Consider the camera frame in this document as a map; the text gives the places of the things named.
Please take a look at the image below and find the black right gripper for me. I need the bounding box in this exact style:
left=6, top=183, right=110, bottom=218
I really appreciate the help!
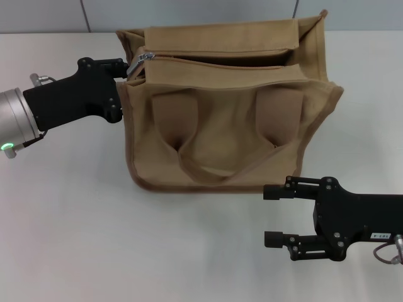
left=263, top=176, right=403, bottom=262

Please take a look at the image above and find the silver left gripper cable connector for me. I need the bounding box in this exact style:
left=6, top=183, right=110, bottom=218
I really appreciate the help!
left=30, top=72, right=57, bottom=87

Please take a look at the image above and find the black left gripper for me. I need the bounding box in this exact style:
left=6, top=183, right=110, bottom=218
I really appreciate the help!
left=22, top=57, right=130, bottom=131

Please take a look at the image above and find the right gripper cable with connector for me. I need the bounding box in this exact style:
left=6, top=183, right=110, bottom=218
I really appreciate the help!
left=373, top=234, right=403, bottom=265

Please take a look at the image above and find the silver metal zipper pull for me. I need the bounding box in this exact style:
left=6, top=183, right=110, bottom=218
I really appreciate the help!
left=126, top=52, right=157, bottom=78

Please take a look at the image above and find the khaki canvas food bag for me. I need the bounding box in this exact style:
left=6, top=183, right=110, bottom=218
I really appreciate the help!
left=115, top=9, right=344, bottom=193

